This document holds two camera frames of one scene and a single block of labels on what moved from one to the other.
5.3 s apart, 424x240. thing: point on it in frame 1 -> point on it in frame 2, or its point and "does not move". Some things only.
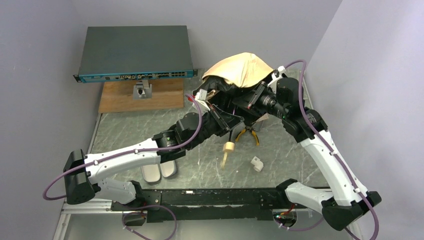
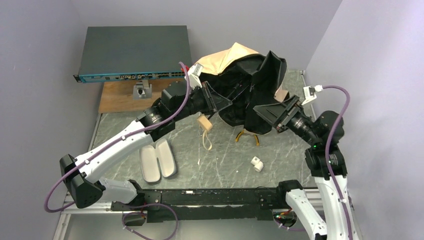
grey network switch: (134, 53) does not move
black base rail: (187, 205) does not move
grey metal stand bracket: (142, 90) does not move
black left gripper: (224, 120) -> (208, 99)
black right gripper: (247, 100) -> (287, 113)
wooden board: (118, 96) does not move
